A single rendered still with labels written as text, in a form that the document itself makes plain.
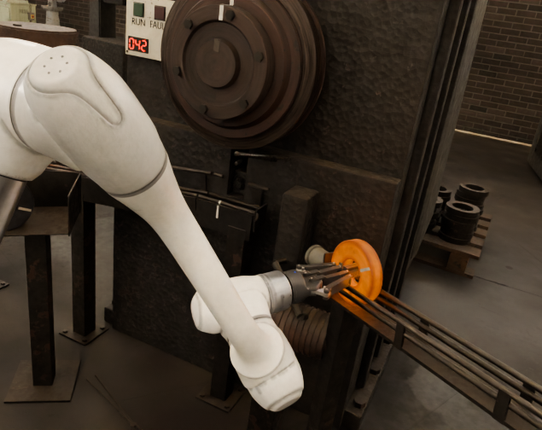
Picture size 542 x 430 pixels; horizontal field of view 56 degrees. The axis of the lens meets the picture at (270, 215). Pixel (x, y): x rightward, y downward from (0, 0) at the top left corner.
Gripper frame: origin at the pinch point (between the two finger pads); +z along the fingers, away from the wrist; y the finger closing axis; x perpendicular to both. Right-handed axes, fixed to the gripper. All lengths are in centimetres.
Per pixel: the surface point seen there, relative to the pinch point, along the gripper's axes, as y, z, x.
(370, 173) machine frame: -21.7, 20.0, 14.2
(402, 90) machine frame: -20.2, 25.4, 37.2
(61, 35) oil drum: -331, -11, 16
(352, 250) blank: -1.1, -1.1, 4.9
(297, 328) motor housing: -8.9, -9.3, -20.5
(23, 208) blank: -65, -66, 0
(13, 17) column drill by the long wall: -864, 1, -18
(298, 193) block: -28.5, 0.7, 8.6
